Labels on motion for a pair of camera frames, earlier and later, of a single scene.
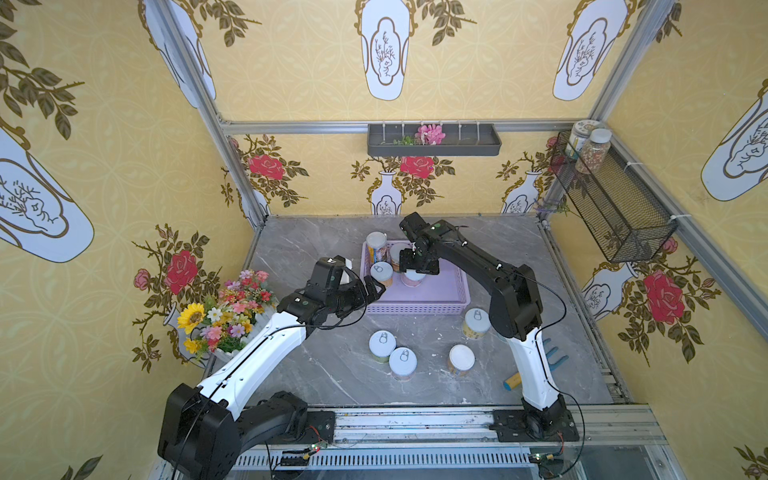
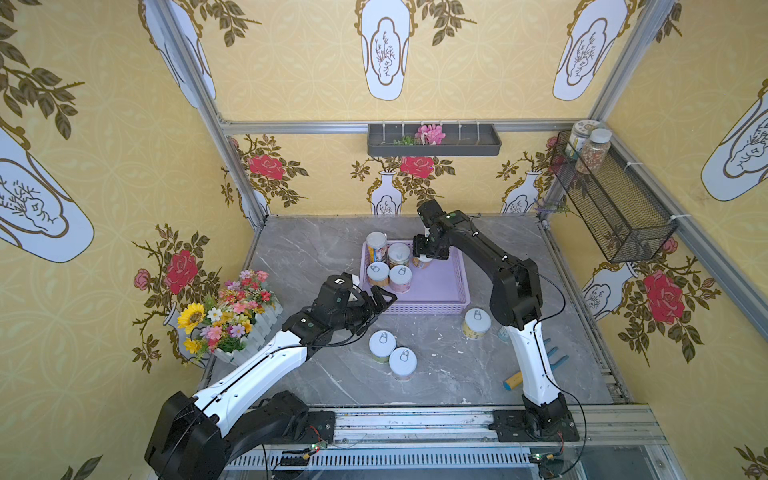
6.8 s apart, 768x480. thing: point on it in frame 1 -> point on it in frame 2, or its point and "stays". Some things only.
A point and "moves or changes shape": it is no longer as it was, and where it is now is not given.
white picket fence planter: x=261 y=321 stays
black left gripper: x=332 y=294 -> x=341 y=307
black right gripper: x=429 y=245 -> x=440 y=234
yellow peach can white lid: x=394 y=252 stays
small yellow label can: x=383 y=272 stays
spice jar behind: x=580 y=134 stays
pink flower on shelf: x=431 y=134 stays
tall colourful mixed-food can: x=376 y=247 stays
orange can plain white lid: x=461 y=359 moves or changes shape
